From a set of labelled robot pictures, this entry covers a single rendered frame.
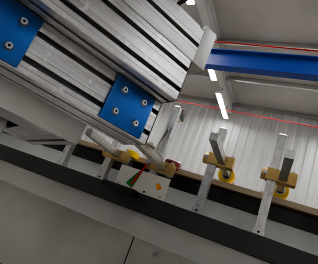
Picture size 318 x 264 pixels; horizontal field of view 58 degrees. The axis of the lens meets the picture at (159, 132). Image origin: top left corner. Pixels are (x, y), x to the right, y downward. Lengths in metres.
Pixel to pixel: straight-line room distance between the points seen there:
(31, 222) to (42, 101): 1.39
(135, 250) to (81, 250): 0.31
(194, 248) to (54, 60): 0.97
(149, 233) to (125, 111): 0.87
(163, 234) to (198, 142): 8.08
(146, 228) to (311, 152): 7.93
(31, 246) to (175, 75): 1.50
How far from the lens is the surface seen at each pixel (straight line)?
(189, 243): 1.26
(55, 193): 1.58
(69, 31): 0.49
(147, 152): 1.11
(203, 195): 1.26
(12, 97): 0.55
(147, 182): 1.33
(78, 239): 1.69
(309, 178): 8.76
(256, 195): 1.43
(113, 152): 1.38
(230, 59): 4.88
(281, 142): 1.31
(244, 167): 8.78
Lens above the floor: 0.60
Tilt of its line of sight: 17 degrees up
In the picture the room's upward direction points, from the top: 22 degrees clockwise
